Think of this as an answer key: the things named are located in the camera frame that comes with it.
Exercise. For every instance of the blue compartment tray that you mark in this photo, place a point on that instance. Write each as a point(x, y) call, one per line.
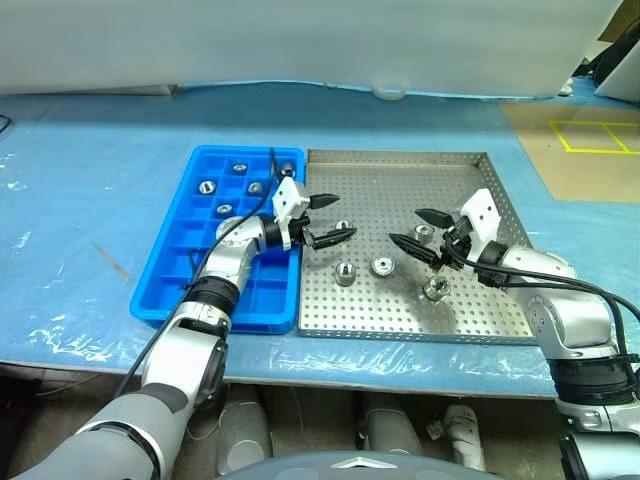
point(160, 300)

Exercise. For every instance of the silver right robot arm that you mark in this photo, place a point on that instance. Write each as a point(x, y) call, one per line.
point(575, 320)

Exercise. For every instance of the brown cardboard sheet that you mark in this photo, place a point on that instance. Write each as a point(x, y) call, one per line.
point(575, 175)

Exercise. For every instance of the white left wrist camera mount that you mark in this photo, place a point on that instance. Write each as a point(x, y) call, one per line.
point(289, 197)

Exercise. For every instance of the perforated metal tray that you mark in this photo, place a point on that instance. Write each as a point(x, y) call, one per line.
point(380, 200)

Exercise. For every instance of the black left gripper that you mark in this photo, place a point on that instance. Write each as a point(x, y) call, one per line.
point(302, 231)

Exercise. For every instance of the white wrapped bundle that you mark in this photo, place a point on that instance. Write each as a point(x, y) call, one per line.
point(465, 435)

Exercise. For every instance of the metal nut second row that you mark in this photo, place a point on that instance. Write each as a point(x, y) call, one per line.
point(224, 209)

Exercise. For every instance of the white round cap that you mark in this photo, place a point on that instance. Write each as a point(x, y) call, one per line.
point(389, 93)

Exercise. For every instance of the dark grey rounded cover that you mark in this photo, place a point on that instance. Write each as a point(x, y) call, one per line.
point(345, 467)

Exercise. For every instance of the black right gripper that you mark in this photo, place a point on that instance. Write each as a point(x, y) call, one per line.
point(454, 246)

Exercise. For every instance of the brown cardboard piece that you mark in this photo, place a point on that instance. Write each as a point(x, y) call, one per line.
point(617, 27)

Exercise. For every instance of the white backdrop sheet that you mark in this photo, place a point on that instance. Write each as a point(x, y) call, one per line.
point(300, 40)

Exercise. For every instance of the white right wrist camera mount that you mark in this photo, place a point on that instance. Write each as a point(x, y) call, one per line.
point(482, 215)

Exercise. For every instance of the white foam board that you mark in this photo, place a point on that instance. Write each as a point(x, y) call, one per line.
point(622, 85)

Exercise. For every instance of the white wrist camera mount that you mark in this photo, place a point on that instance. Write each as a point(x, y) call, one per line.
point(289, 197)
point(482, 215)

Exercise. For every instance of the metal nut far top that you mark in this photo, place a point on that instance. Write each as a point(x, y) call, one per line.
point(206, 187)

